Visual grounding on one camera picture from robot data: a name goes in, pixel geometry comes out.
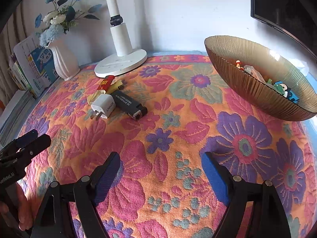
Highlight white charger plug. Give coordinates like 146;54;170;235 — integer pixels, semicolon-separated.
90;94;116;121

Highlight black lighter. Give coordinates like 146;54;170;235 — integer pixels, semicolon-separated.
111;90;148;121

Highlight blue robot toy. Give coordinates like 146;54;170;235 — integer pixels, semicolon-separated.
285;86;299;104

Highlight green toy figure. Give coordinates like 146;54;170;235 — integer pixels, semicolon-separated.
266;79;288;97

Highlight upright row of books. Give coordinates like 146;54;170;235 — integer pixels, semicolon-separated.
13;34;59;97

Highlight yellow gold lighter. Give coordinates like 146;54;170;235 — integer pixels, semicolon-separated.
87;90;106;105

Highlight white ribbed vase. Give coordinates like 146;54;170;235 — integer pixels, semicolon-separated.
45;38;80;81

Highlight yellow small lighter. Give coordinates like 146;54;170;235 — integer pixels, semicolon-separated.
107;80;124;94

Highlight beige curtain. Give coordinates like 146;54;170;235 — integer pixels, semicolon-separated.
0;2;26;105

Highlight floral quilted table mat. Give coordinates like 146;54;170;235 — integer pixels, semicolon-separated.
20;55;316;237

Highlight blue white artificial flowers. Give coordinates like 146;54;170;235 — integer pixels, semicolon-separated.
34;0;102;47

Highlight white desk lamp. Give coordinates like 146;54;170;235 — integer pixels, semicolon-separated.
95;0;147;78

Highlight amber ribbed glass bowl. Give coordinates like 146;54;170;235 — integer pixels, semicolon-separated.
204;36;316;121

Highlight black wall television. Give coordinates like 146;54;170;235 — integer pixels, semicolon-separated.
250;0;316;57

